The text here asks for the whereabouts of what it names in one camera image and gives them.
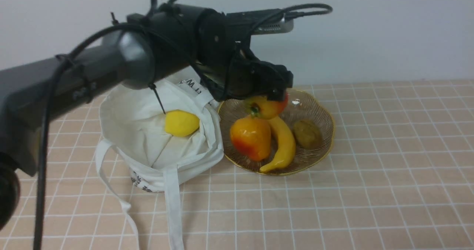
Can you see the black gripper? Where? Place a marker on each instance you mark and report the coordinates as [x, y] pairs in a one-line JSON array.
[[228, 67]]

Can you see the red yellow apple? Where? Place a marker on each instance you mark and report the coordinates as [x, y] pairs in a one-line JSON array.
[[261, 107]]

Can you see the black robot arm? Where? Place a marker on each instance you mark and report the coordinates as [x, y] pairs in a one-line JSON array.
[[143, 50]]

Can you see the orange mango fruit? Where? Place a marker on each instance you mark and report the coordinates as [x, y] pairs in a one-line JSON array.
[[251, 137]]

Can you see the white cloth bag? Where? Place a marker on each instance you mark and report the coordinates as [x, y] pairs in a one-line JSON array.
[[133, 125]]

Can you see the brown kiwi fruit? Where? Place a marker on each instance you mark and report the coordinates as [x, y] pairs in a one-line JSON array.
[[307, 134]]

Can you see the yellow lemon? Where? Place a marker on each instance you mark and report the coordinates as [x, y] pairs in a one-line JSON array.
[[181, 123]]

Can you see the yellow banana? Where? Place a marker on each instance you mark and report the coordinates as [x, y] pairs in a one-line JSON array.
[[286, 146]]

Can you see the gold wire fruit basket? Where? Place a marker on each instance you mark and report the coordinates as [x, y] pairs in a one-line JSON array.
[[301, 105]]

